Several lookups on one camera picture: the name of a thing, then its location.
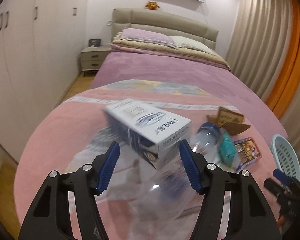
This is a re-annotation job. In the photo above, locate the dark red-blue snack box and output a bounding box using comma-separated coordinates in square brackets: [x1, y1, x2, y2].
[232, 137, 262, 172]

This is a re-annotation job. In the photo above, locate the teal round tape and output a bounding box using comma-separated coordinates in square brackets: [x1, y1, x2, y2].
[218, 132, 237, 167]

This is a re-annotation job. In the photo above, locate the clear plastic milk bottle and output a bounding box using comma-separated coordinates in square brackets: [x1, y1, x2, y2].
[174, 122, 237, 173]

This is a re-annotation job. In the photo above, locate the white blue carton box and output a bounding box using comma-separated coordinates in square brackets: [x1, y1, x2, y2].
[104, 99, 192, 170]

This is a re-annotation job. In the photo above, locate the light blue plastic basket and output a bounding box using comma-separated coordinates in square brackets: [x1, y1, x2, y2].
[269, 134, 300, 181]

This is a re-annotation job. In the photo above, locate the brown cardboard piece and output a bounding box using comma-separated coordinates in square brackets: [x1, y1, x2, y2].
[206, 107, 251, 136]

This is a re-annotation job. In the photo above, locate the orange curtain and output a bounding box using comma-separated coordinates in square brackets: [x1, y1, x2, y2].
[266, 0, 300, 119]

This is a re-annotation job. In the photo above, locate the pink elephant quilt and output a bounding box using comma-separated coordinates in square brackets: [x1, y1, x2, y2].
[14, 81, 281, 239]

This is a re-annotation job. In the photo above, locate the beige curtain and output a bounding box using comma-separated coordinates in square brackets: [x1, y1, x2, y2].
[226, 0, 300, 149]

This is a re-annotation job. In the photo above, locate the white dotted pillow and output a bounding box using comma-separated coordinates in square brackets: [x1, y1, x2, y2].
[170, 36, 217, 55]

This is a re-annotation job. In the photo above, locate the beige nightstand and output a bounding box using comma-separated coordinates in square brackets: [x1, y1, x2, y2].
[80, 46, 110, 76]

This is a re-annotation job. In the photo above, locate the purple bedspread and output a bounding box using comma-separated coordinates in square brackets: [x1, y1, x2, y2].
[91, 52, 288, 143]

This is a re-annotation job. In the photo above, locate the beige padded headboard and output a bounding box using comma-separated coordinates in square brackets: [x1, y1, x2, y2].
[111, 8, 219, 50]

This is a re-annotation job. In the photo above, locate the white built-in wardrobe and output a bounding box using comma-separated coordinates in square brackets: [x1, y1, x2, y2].
[0, 0, 88, 161]

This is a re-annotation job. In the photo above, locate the purple pillow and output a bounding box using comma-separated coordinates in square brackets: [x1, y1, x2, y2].
[120, 28, 177, 49]

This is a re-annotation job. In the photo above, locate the orange plush toy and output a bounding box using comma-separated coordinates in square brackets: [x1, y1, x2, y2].
[145, 1, 160, 10]

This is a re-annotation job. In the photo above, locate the small photo frame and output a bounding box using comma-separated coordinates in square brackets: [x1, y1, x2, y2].
[88, 38, 101, 47]

